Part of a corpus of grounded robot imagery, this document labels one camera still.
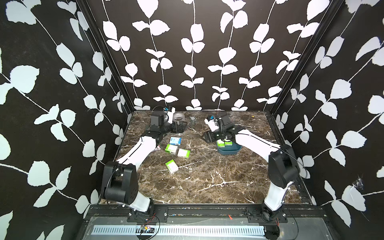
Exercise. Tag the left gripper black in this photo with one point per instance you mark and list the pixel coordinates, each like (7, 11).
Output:
(180, 129)

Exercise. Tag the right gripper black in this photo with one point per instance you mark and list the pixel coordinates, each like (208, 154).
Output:
(209, 134)

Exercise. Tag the blue Cinnamoroll tissue pack back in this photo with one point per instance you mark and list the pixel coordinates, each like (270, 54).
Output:
(175, 141)

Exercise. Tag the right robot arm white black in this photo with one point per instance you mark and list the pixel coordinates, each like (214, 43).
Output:
(283, 167)

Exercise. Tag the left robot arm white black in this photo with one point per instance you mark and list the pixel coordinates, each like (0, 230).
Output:
(120, 179)

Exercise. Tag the teal storage box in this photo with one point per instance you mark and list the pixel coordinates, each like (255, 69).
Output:
(229, 150)

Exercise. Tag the clear tape roll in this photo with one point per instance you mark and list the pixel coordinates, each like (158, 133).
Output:
(179, 116)

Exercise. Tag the white perforated strip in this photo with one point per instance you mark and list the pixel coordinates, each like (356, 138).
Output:
(199, 231)

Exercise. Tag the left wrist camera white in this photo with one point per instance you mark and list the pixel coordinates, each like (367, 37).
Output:
(169, 114)

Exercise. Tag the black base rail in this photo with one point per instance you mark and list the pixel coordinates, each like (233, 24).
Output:
(164, 212)

